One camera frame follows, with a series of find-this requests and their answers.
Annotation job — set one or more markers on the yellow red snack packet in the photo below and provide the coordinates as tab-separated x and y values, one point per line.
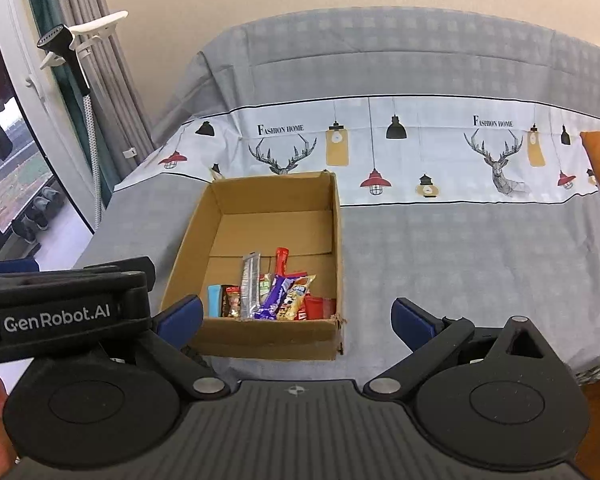
296	300

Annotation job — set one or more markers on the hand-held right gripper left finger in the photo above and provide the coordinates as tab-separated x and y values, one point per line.
180	320

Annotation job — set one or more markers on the brown cardboard box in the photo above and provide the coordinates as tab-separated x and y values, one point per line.
270	230

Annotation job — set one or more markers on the slim red snack packet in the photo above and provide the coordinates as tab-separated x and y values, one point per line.
282	260

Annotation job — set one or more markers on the grey printed bed sheet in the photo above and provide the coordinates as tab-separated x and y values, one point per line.
430	240

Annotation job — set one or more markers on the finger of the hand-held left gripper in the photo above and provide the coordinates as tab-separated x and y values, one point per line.
130	266

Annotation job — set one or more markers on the purple snack packet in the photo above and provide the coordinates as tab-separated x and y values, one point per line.
275	297

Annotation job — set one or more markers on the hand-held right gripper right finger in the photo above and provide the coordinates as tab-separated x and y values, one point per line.
412	325

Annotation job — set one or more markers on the white plastic hanger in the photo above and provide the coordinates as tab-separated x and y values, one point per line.
100	25

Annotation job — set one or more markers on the silver snack packet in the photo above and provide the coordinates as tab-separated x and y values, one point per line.
250	280

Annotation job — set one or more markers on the black garment steamer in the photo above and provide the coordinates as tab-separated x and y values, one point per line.
55	39

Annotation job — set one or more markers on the dark brown snack bar packet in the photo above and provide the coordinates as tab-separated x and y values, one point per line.
231	302

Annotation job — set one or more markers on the grey shoe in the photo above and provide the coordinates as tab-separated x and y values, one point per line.
47	207
25	229

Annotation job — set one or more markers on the large red snack packet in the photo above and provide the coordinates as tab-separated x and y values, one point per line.
319	308

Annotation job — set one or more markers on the light blue snack bar packet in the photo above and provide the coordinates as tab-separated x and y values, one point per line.
214	301

